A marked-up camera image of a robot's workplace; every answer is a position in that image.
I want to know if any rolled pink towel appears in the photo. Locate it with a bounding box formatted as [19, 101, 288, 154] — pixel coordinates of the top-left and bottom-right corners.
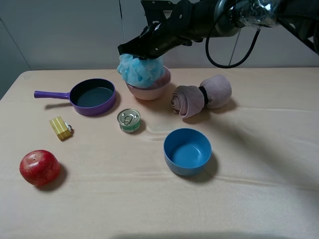
[170, 75, 232, 119]

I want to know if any pink plastic bowl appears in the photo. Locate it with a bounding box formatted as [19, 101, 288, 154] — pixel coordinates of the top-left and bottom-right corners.
[127, 66, 171, 101]

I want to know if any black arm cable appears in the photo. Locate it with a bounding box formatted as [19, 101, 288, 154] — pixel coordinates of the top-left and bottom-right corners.
[205, 24, 262, 68]

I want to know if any yellow butter block toy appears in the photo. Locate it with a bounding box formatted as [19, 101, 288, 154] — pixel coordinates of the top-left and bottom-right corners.
[49, 117, 74, 141]

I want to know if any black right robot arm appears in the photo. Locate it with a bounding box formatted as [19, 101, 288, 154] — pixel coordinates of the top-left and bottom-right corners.
[140, 0, 319, 59]

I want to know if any green tin can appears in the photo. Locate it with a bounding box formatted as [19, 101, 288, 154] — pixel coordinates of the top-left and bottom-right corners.
[117, 109, 141, 133]

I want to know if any purple frying pan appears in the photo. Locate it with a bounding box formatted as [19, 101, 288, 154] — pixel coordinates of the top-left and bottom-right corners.
[34, 78, 116, 117]

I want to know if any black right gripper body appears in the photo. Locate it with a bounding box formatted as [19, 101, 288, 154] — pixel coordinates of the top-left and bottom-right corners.
[139, 0, 220, 54]

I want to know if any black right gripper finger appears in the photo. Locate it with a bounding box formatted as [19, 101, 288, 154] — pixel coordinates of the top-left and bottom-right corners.
[118, 37, 162, 59]

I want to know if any blue mesh bath loofah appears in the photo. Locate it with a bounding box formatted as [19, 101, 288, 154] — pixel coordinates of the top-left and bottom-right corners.
[117, 54, 164, 88]

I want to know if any red apple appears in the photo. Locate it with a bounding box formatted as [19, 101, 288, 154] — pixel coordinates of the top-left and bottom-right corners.
[19, 150, 60, 187]

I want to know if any blue plastic bowl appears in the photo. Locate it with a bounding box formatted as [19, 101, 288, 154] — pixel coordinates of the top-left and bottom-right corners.
[163, 128, 212, 176]

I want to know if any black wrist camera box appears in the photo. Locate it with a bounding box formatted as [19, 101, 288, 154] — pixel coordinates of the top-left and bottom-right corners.
[141, 0, 175, 26]

